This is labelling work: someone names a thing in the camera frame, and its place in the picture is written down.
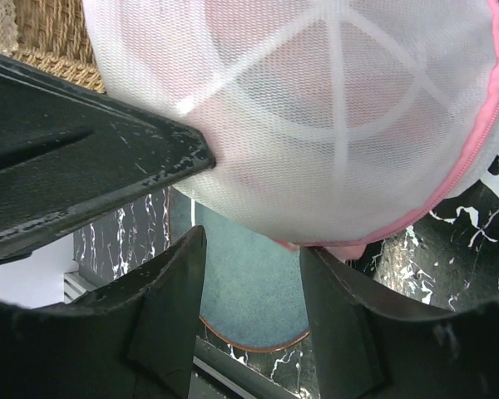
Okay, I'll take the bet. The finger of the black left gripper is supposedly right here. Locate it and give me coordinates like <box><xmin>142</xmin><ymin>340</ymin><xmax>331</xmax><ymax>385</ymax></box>
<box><xmin>0</xmin><ymin>54</ymin><xmax>215</xmax><ymax>264</ymax></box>

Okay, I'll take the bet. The wicker basket with liner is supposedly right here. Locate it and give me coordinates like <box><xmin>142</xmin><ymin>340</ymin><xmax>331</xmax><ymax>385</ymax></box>
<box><xmin>0</xmin><ymin>0</ymin><xmax>105</xmax><ymax>93</ymax></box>

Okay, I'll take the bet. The teal ceramic plate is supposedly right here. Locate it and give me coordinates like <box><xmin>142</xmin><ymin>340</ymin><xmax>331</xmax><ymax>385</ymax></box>
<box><xmin>168</xmin><ymin>189</ymin><xmax>309</xmax><ymax>352</ymax></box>

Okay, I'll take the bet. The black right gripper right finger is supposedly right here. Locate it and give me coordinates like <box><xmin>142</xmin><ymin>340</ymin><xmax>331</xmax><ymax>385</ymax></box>
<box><xmin>299</xmin><ymin>248</ymin><xmax>499</xmax><ymax>398</ymax></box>

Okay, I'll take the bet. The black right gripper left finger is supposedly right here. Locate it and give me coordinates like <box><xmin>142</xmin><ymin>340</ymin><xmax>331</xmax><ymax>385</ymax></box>
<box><xmin>0</xmin><ymin>226</ymin><xmax>206</xmax><ymax>398</ymax></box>

